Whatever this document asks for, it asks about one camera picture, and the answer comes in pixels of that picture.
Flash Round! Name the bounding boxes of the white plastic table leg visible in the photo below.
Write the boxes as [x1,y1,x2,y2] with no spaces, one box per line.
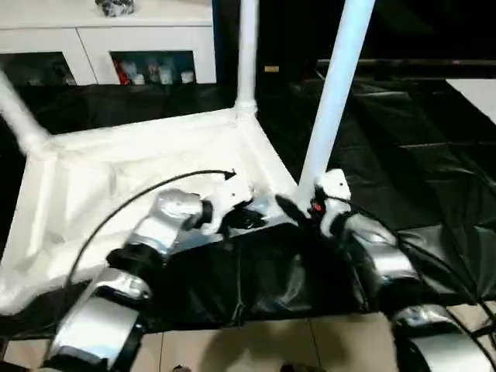
[0,69,52,157]
[295,0,377,207]
[233,0,261,122]

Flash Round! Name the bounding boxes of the black glossy mat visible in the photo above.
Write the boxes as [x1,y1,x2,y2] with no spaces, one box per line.
[0,79,496,342]

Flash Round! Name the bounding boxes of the black horizontal bar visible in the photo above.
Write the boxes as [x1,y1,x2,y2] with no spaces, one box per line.
[316,58,496,71]

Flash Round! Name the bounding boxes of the red white bottle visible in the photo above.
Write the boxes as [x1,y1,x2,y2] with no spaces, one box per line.
[117,60,132,85]

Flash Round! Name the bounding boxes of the black backdrop cloth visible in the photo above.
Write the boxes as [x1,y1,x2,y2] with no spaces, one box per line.
[212,0,496,83]

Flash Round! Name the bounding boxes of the white glass-door cabinet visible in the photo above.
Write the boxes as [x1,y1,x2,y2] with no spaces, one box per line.
[0,0,218,87]

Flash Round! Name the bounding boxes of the dark object on cabinet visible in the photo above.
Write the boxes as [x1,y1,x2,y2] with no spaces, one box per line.
[95,0,137,18]

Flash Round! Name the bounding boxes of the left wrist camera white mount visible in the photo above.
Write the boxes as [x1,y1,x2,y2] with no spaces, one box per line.
[200,177,257,234]

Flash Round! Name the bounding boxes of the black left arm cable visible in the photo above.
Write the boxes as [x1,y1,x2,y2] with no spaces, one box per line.
[45,168,238,350]

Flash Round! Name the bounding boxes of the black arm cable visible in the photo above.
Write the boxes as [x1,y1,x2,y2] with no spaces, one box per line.
[45,168,238,350]
[332,195,496,372]

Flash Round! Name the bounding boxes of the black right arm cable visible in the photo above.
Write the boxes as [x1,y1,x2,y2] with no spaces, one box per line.
[332,195,496,372]

